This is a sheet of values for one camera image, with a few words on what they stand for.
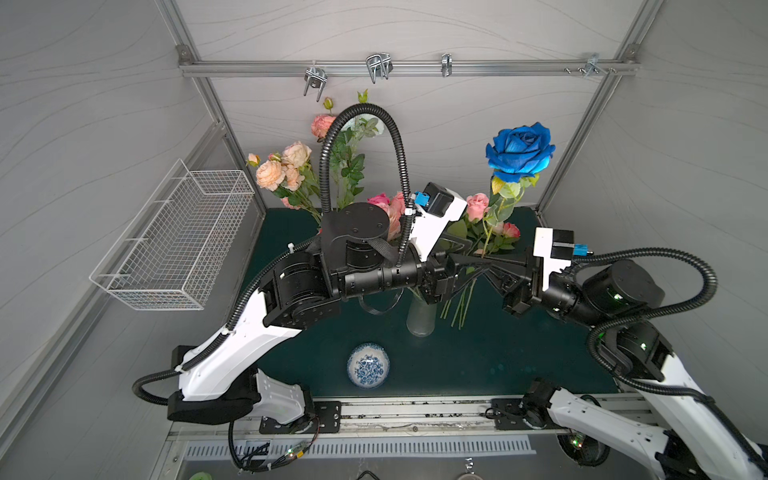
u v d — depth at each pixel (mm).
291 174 717
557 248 370
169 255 678
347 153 777
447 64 783
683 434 399
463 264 355
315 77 797
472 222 649
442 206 345
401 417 750
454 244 436
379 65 765
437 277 356
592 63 765
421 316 821
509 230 1078
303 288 323
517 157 299
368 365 814
